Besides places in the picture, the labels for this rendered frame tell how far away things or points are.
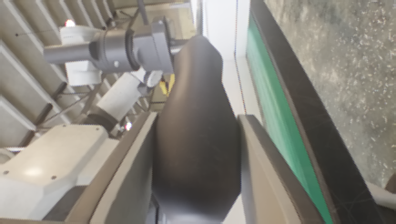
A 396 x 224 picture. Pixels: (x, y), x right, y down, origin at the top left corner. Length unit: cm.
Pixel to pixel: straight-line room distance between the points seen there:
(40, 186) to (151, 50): 29
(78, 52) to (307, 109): 38
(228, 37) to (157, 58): 17
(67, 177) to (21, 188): 6
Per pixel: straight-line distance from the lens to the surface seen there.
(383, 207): 85
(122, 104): 67
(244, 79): 27
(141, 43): 41
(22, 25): 1089
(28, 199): 40
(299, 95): 19
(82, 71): 47
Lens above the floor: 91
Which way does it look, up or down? 5 degrees up
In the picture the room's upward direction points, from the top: 93 degrees counter-clockwise
